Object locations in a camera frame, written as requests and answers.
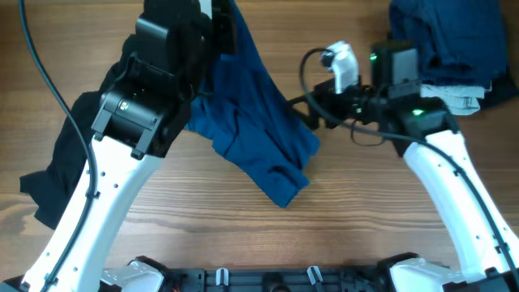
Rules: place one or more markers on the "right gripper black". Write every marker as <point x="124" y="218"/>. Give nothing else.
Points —
<point x="321" y="102"/>

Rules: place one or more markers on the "blue t-shirt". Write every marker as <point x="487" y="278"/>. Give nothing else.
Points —
<point x="246" y="117"/>

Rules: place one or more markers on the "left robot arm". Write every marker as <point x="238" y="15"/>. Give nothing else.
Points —
<point x="140" y="115"/>

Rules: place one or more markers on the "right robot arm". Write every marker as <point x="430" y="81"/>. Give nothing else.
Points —
<point x="427" y="137"/>

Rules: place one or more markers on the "folded white garment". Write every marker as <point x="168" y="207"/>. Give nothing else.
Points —
<point x="462" y="100"/>

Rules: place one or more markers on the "folded navy garment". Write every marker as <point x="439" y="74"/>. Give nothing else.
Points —
<point x="458" y="41"/>

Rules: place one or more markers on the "folded black garment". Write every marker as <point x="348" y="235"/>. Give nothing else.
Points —
<point x="503" y="89"/>

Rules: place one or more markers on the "black garment on left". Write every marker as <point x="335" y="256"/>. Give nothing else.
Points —
<point x="51" y="189"/>

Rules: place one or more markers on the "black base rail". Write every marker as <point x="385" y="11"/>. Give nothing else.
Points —
<point x="275" y="280"/>

